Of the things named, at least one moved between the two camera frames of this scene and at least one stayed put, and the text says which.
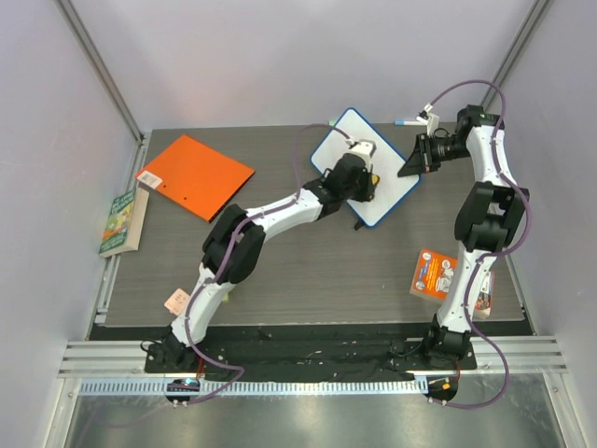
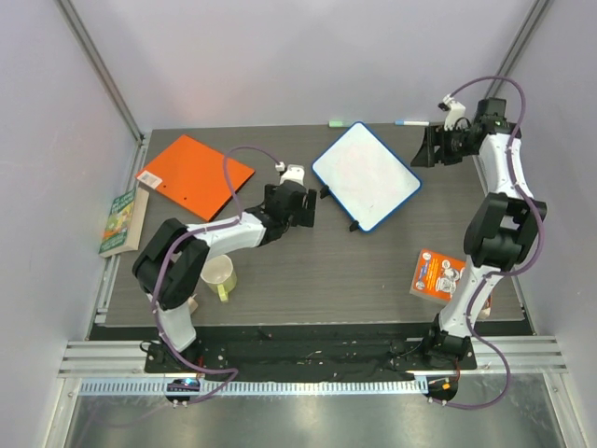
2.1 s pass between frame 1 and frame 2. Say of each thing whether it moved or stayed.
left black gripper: moved
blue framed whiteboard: moved
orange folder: stayed
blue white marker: stayed
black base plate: stayed
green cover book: stayed
